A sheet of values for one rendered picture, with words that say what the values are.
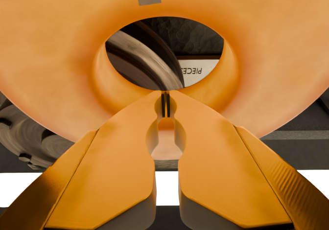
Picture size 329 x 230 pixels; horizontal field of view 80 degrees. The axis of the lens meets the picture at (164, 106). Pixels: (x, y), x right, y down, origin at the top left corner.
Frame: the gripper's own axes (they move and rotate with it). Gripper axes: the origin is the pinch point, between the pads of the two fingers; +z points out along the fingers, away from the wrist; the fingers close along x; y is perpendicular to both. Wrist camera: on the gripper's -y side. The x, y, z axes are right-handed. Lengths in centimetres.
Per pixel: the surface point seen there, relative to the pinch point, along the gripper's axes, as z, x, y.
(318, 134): 387, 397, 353
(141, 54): 23.1, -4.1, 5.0
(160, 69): 24.0, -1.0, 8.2
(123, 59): 21.4, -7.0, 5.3
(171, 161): 57, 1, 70
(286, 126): 395, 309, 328
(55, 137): 17.1, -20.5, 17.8
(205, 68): 39.4, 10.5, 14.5
